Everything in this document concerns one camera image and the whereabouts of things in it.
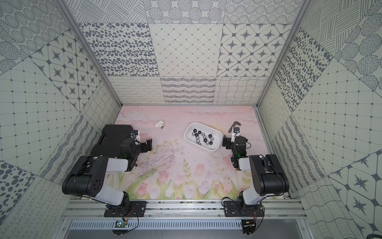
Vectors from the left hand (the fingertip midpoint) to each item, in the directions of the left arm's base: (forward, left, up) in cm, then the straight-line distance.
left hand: (143, 138), depth 95 cm
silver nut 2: (+2, -36, -5) cm, 36 cm away
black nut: (+10, -36, -6) cm, 38 cm away
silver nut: (+5, -35, -6) cm, 36 cm away
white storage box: (+6, -39, -5) cm, 40 cm away
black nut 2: (+3, -40, -6) cm, 41 cm away
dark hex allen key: (+15, -61, -5) cm, 63 cm away
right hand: (+3, -58, -1) cm, 58 cm away
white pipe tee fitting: (+13, -8, -3) cm, 16 cm away
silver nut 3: (+1, -42, -6) cm, 42 cm away
